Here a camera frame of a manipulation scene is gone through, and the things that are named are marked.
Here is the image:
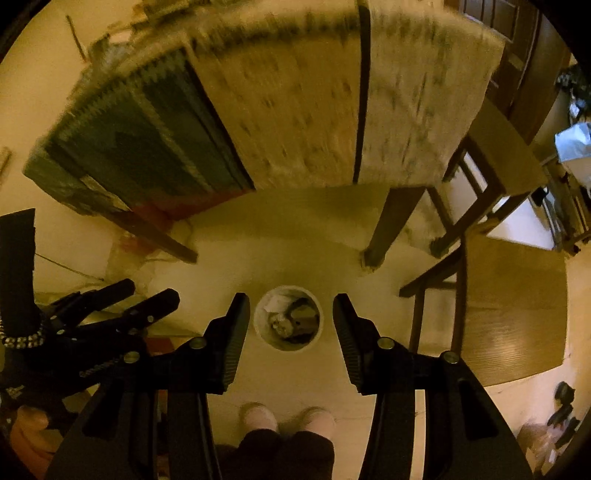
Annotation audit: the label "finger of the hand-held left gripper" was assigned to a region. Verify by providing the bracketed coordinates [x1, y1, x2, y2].
[76, 288, 181, 340]
[46, 278, 137, 324]

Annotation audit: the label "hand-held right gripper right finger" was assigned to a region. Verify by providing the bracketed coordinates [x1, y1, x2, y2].
[332, 293, 534, 480]

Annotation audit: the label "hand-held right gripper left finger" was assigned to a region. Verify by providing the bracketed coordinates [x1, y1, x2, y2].
[44, 292, 252, 480]

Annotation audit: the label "white trash bin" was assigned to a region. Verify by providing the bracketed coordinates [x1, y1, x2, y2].
[253, 285, 324, 352]

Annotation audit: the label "person's left forearm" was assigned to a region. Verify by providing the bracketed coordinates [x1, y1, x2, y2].
[0, 209, 51, 349]

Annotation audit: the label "person's left hand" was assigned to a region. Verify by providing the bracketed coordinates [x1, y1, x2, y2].
[8, 405, 52, 464]

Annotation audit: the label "clear plastic bag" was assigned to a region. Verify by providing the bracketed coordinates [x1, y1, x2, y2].
[517, 422, 559, 472]
[106, 222, 195, 287]

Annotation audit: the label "white slipper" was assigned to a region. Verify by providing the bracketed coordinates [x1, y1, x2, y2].
[295, 406, 337, 437]
[240, 402, 280, 435]

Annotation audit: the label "person's black pants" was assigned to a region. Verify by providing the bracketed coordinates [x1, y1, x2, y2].
[215, 429, 335, 480]

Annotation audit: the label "patterned tablecloth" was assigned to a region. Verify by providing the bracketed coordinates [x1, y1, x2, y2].
[23, 0, 506, 217]

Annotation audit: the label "metal rack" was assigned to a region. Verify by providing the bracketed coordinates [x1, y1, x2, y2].
[531, 161, 591, 254]

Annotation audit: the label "white plastic bag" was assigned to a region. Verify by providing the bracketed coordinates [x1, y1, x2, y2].
[554, 122, 591, 162]

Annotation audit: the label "wooden door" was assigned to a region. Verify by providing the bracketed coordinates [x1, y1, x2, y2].
[445, 0, 573, 130]

